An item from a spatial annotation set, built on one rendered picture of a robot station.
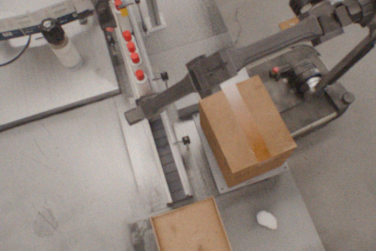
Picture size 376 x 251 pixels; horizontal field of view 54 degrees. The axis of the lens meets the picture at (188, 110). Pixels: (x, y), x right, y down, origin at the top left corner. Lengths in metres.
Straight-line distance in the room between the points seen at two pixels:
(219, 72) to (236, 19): 2.00
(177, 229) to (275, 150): 0.51
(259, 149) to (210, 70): 0.42
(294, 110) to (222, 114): 1.07
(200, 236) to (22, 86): 1.02
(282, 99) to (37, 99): 1.39
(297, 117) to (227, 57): 1.44
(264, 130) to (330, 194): 1.25
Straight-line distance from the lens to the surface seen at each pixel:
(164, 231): 1.51
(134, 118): 1.35
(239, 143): 1.27
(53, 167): 1.68
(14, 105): 1.80
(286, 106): 2.30
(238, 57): 0.93
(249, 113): 1.31
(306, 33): 1.07
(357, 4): 1.16
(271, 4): 3.01
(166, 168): 1.50
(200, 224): 1.50
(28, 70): 1.85
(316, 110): 2.36
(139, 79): 1.46
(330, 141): 2.58
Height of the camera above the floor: 2.33
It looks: 67 degrees down
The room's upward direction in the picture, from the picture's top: 7 degrees counter-clockwise
